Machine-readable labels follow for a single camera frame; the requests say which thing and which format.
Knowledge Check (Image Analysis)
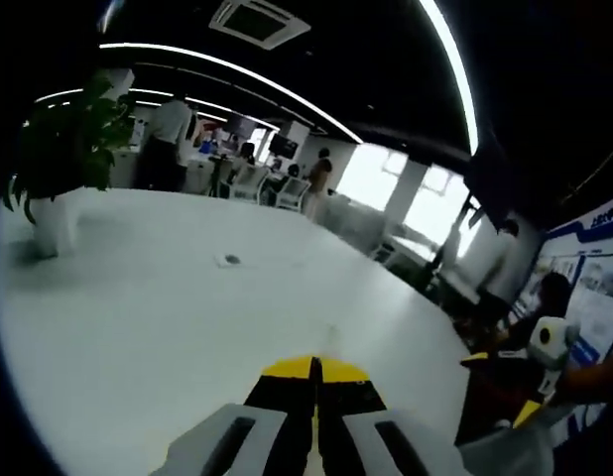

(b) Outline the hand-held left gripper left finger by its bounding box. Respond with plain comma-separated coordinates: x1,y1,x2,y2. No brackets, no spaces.
152,354,320,476

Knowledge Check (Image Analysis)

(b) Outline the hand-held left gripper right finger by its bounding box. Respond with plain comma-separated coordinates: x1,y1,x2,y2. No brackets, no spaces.
313,356,469,476

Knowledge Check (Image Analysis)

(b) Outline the grey chair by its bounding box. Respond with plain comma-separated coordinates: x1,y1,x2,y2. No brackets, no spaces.
457,419,556,476

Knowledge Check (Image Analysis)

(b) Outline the hanging black monitor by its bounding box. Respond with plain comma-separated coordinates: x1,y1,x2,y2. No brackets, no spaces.
462,133,519,230

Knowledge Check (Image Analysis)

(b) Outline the white office chair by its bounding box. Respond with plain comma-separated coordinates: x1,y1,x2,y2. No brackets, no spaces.
275,176,311,212
230,164,269,203

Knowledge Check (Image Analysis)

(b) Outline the wide ceiling light strip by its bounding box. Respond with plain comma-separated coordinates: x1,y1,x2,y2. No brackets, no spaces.
418,0,481,156

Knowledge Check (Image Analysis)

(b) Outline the green potted plant white pot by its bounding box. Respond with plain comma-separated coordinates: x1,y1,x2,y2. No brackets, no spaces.
2,67,135,260

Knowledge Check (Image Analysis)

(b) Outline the long ceiling light strip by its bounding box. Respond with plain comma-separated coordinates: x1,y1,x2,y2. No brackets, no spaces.
98,42,364,146

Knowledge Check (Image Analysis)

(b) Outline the short ceiling light strip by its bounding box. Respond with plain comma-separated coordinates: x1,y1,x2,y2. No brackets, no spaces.
35,87,85,104

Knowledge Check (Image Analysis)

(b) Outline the ceiling air conditioner unit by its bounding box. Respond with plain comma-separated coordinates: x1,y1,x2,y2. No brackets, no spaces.
208,0,312,51

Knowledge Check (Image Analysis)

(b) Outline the blue white wall poster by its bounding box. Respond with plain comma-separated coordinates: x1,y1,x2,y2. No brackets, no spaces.
512,195,613,371

